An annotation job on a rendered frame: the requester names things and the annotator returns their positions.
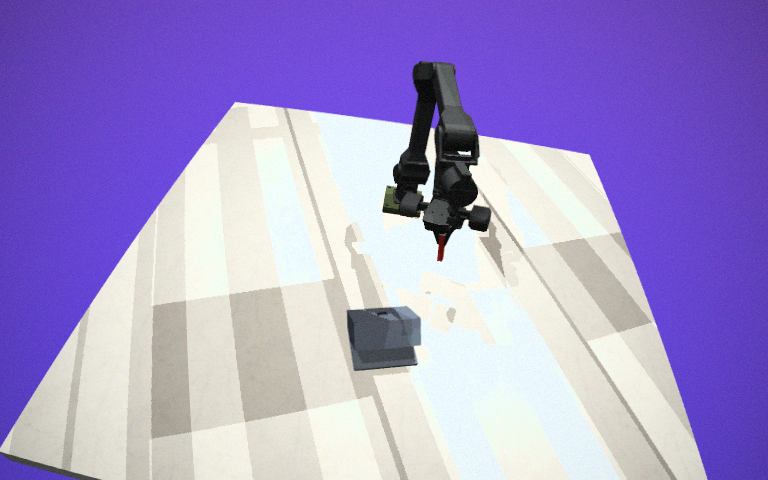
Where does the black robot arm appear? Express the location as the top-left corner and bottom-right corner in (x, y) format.
(393, 61), (480, 234)

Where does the dark grey sloped panel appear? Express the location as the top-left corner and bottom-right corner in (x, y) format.
(347, 306), (422, 371)

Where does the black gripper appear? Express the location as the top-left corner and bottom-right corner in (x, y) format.
(398, 181), (492, 246)

